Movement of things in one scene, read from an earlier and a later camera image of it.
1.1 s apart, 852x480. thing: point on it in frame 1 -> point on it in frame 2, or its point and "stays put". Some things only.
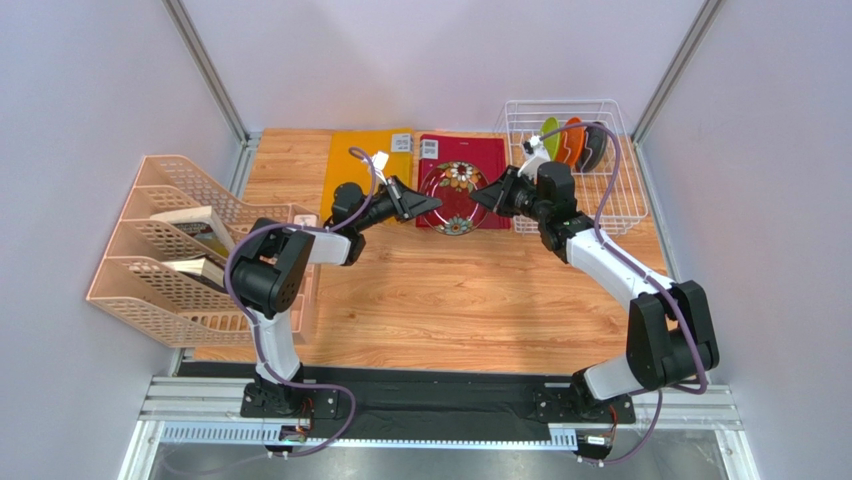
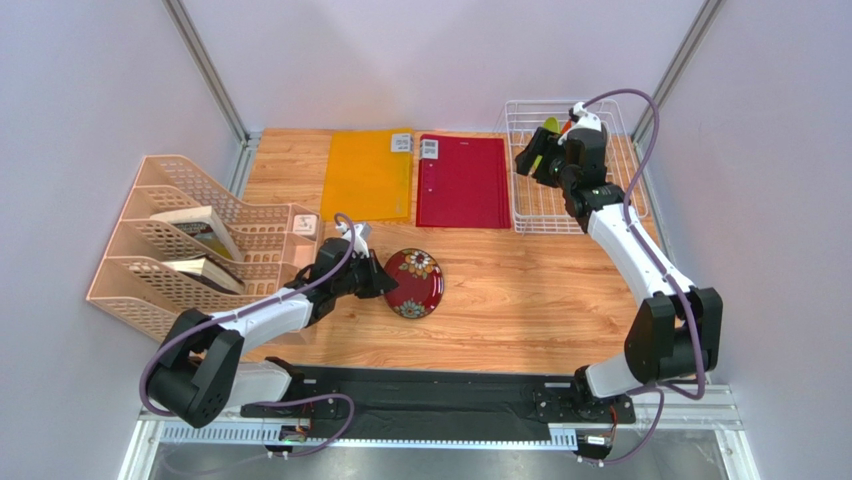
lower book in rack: x=199 y=266 stays put
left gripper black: x=408 y=201 -> x=379 y=280
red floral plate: x=452 y=183 -> x=421 y=281
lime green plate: x=552 y=141 stays put
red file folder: x=487 y=153 stays put
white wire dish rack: x=588 y=135 stays put
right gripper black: x=507 y=194 -> x=542 y=164
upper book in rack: x=201 y=223 stays put
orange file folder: x=348 y=160 stays put
